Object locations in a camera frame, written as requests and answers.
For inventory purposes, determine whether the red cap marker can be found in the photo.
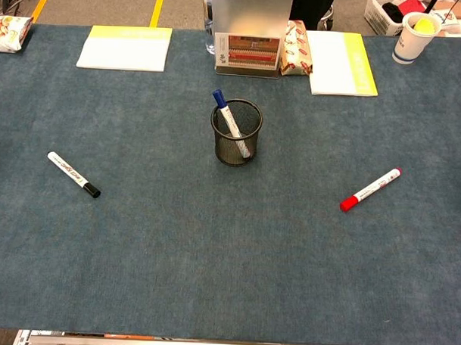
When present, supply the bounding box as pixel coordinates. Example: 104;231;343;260
339;165;403;215

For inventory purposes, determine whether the black cap marker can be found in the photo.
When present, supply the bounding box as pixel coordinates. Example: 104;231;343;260
45;151;103;199

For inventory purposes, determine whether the black mesh pen cup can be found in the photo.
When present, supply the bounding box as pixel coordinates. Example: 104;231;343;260
209;98;264;167

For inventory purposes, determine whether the blue-capped marker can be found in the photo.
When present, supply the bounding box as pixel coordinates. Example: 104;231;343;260
210;89;254;159

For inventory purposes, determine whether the blue felt table mat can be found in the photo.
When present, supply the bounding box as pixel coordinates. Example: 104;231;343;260
0;21;461;345

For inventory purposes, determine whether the printed red brown card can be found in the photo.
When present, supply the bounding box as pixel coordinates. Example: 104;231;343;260
213;32;282;71

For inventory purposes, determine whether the gold red snack pack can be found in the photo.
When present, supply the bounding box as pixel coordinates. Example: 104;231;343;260
279;19;316;77

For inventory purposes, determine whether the yellow white Lexicon book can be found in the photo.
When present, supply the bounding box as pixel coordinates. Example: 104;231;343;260
304;30;381;98

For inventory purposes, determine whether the plain yellow white book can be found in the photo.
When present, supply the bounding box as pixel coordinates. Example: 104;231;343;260
75;24;173;73

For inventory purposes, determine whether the silver metal stand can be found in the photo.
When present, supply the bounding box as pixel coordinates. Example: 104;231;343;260
207;0;295;80

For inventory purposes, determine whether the person in black trousers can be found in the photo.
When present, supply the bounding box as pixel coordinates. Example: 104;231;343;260
288;0;338;33

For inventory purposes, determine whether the chrome stool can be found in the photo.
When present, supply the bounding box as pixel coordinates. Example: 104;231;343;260
318;5;335;32

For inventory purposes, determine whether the white plastic basket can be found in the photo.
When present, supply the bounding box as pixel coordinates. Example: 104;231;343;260
363;0;431;39

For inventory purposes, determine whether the white blue paper cup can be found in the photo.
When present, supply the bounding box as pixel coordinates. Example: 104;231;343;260
391;10;443;67

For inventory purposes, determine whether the yellow ball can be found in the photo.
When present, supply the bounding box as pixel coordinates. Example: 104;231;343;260
413;17;437;36

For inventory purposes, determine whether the white chips bag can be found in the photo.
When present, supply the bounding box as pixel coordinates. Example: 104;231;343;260
0;14;34;54

